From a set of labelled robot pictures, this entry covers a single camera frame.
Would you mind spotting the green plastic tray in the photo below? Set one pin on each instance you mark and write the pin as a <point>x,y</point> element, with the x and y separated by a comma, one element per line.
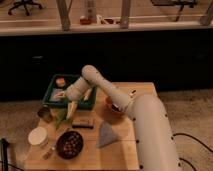
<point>53,88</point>

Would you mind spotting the metal cup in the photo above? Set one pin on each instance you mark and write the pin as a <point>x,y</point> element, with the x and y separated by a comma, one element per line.
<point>45,114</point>

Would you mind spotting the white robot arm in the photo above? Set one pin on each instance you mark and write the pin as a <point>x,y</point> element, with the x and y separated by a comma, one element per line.
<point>156,148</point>

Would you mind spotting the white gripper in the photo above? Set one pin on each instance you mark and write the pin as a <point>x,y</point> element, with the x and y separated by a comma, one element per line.
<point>74,92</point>

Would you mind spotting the black office chair left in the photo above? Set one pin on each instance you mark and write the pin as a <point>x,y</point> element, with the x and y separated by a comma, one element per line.
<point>24,3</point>

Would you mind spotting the red object on shelf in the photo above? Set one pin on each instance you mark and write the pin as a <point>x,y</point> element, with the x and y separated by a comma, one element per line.
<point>85,21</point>

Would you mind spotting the white plastic cup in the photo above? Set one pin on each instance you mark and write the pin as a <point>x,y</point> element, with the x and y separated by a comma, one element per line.
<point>38,137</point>

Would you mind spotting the dark brown rectangular block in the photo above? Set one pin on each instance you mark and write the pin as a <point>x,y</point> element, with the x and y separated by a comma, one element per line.
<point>83,122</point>

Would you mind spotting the grey folded cloth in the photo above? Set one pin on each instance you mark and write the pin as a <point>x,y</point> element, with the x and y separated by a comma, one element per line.
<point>106,135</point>

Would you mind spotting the dark bowl of nuts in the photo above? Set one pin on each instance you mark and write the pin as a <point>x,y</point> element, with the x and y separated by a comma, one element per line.
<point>69,145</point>

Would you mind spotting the black stand post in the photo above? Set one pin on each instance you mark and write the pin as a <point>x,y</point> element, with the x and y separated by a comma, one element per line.
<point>3,153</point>

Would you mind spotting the black office chair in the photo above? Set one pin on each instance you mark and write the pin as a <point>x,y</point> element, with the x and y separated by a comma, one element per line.
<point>24,3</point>
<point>180,3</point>

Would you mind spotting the corn cob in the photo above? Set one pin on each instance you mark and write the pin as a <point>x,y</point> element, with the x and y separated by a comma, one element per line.
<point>87,94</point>

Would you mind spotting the orange sponge block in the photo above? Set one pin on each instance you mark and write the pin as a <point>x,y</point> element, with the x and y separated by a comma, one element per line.
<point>60,82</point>

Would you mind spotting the green pepper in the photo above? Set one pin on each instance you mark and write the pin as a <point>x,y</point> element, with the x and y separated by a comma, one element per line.
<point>61,117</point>

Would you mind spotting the blue cloth in tray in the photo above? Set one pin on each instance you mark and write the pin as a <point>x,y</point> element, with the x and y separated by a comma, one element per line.
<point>55,95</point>

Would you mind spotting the black office chair right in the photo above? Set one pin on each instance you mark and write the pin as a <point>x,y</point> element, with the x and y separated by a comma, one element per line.
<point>180,3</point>

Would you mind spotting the small metal utensil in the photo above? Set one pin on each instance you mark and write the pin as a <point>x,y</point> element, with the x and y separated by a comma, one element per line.
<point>48,154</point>

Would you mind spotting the orange bowl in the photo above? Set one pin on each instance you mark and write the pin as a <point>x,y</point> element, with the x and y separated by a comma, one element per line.
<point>112,107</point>

